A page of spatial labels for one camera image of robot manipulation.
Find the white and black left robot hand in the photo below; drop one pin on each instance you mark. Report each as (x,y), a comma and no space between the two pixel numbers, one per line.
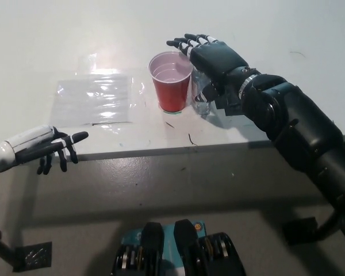
(31,143)

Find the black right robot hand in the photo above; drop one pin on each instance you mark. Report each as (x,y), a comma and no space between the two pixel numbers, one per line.
(215,59)

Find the clear soap pump bottle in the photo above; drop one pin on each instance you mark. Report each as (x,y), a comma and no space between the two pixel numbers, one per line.
(199,86)

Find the black and teal robot body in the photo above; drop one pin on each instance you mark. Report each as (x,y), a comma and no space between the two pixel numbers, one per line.
(178,253)

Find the black tape patch on table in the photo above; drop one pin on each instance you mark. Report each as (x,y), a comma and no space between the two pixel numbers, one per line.
(222,107)

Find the red plastic cup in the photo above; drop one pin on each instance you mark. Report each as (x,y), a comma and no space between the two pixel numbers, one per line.
(171,89)

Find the clear plastic sheet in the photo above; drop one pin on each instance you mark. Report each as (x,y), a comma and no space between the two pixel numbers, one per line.
(92,100)

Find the right table foot plate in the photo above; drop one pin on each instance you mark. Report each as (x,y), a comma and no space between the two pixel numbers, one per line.
(299,231)

